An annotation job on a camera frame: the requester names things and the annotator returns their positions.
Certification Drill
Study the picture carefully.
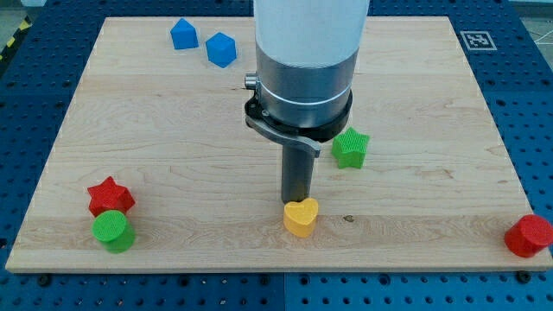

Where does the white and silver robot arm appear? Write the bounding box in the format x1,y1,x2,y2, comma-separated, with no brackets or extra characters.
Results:
245,0,370,142

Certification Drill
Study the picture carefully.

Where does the red cylinder block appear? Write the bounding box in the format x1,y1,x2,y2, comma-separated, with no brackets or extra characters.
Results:
504,214,552,257

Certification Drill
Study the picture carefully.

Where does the blue pentagon block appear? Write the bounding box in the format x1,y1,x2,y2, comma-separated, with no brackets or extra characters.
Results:
170,18,199,50

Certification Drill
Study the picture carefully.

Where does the blue cube block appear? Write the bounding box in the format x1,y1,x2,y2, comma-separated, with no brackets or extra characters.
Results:
206,32,237,68

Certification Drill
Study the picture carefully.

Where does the green cylinder block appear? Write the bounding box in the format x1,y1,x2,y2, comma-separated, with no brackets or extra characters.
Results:
91,210,136,253

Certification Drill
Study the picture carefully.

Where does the yellow heart block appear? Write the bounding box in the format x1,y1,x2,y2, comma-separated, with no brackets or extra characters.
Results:
283,198,319,238

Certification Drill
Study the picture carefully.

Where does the wooden board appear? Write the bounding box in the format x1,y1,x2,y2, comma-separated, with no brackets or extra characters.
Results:
5,16,552,274

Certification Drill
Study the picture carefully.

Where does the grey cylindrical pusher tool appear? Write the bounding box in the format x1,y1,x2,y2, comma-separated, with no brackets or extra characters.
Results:
245,116,321,203

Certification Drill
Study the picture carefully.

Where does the green star block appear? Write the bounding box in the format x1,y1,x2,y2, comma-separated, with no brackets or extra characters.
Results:
331,127,371,169

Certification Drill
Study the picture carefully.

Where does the white fiducial marker tag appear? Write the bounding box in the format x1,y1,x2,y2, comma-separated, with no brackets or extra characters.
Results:
461,30,497,51

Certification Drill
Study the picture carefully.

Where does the red star block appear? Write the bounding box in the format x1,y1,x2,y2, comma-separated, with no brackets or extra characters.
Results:
87,176,136,217

